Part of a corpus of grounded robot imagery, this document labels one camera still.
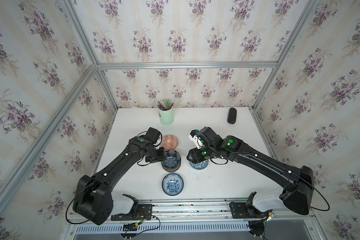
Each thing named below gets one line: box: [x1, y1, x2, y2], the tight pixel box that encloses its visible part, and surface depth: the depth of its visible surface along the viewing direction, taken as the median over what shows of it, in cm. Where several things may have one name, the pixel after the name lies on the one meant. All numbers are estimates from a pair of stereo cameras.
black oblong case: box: [227, 107, 237, 125], surface depth 116 cm
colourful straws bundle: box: [157, 98, 174, 111], surface depth 106 cm
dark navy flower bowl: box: [161, 149, 182, 172], surface depth 86 cm
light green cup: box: [158, 106, 175, 126], surface depth 106 cm
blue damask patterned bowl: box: [189, 159, 210, 170], surface depth 90 cm
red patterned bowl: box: [160, 134, 179, 151], surface depth 100 cm
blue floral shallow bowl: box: [161, 173, 184, 196], surface depth 82 cm
